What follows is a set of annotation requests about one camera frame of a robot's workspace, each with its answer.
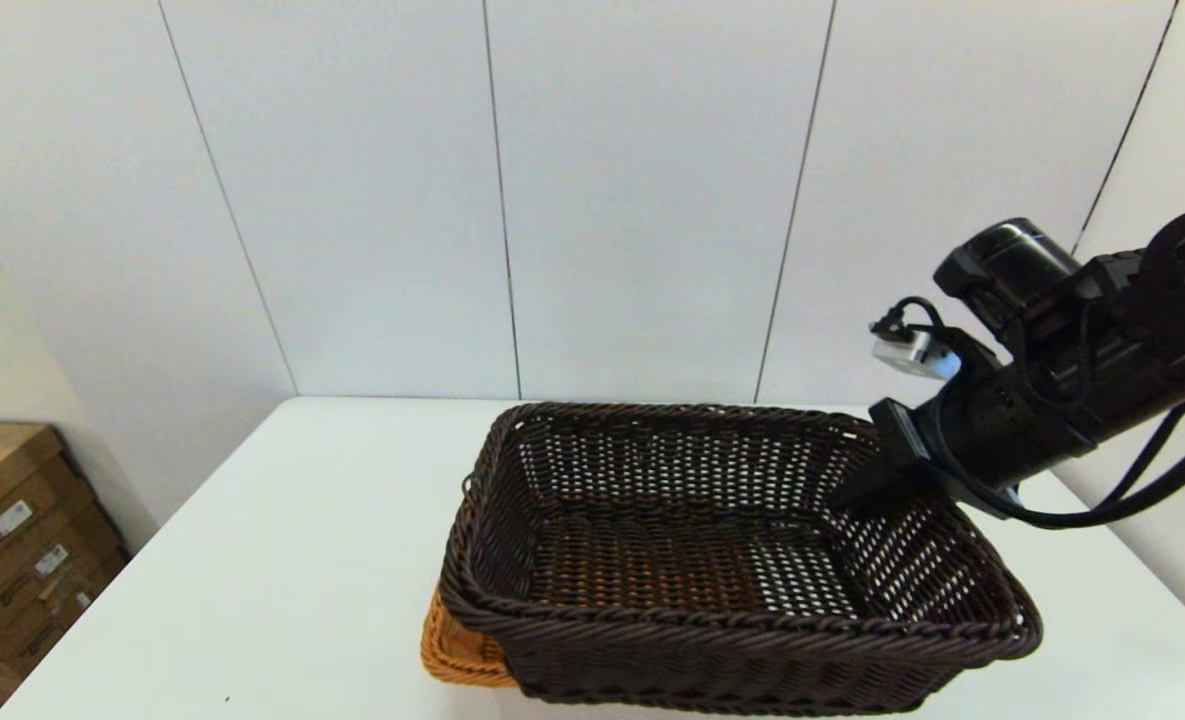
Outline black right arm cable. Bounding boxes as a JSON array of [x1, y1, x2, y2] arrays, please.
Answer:
[[870, 295, 1185, 532]]

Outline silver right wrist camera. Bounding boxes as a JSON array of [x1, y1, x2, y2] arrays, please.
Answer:
[[870, 330, 964, 384]]

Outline dark brown wicker basket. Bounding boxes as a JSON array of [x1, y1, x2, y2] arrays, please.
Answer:
[[438, 401, 1044, 718]]

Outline brown cardboard box white label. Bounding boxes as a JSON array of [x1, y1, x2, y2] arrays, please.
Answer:
[[0, 500, 119, 636], [0, 550, 134, 679], [0, 421, 91, 591]]

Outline orange wicker basket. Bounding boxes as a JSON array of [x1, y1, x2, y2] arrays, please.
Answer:
[[419, 585, 525, 691]]

